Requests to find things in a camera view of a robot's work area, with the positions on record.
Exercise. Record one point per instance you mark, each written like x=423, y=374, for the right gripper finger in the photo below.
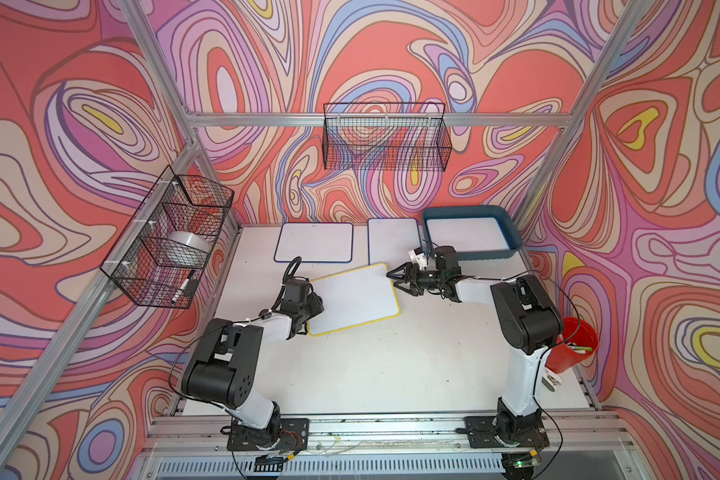
x=406, y=272
x=411, y=288

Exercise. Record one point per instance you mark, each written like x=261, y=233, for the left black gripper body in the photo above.
x=313, y=307

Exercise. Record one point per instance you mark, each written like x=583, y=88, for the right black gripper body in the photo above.
x=428, y=279

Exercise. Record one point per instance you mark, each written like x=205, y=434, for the yellow-framed whiteboard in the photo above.
x=354, y=298

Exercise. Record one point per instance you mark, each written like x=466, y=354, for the blue-framed whiteboard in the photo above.
x=315, y=242
x=476, y=234
x=391, y=240

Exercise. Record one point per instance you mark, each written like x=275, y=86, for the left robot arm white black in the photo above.
x=222, y=368

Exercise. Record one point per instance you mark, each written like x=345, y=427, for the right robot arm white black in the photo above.
x=530, y=324

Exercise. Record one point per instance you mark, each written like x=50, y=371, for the teal plastic storage box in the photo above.
x=505, y=221

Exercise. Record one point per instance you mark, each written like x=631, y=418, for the silver tape roll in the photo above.
x=184, y=249

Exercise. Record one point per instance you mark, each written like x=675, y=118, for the red plastic cup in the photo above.
x=579, y=342

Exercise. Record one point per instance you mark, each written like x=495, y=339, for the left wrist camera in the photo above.
x=296, y=290

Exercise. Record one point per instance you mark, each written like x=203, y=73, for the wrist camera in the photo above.
x=296, y=290
x=442, y=258

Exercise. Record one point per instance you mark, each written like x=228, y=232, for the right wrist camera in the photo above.
x=442, y=258

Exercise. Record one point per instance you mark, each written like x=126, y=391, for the marker in wire basket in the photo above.
x=187, y=286

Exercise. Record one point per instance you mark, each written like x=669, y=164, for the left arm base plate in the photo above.
x=288, y=435

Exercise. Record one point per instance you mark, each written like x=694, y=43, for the back black wire basket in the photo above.
x=385, y=136

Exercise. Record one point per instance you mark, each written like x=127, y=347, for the black wire basket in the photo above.
x=385, y=136
x=177, y=226

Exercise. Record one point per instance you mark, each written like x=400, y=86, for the left black wire basket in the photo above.
x=177, y=226

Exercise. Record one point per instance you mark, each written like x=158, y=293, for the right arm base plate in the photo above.
x=505, y=431

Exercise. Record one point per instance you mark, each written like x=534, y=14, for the aluminium front rail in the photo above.
x=333, y=435

